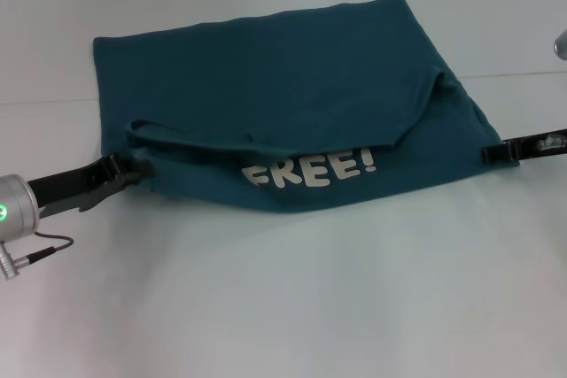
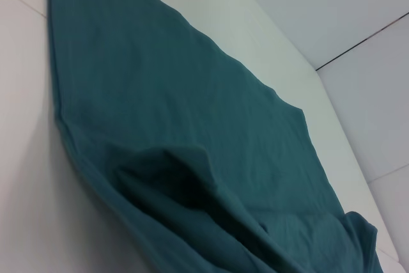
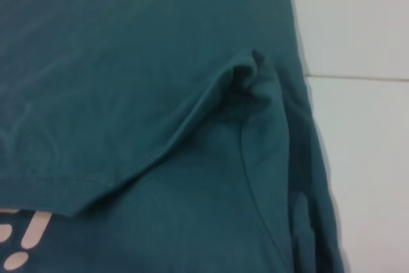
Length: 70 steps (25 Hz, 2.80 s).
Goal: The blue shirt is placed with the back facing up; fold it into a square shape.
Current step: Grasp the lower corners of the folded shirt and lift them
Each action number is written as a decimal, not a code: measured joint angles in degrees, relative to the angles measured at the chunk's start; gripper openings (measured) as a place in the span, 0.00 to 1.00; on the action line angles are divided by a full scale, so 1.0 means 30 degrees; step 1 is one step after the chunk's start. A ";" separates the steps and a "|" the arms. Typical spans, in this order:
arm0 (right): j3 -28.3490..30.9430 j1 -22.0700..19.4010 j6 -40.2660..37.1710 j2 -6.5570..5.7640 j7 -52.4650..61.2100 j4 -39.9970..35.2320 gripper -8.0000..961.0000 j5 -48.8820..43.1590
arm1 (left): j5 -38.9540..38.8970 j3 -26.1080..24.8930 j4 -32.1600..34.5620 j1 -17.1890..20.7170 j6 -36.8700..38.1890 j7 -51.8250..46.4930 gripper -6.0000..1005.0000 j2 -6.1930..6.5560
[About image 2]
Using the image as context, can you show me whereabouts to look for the teal blue shirt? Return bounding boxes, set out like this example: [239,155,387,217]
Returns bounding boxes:
[46,0,384,273]

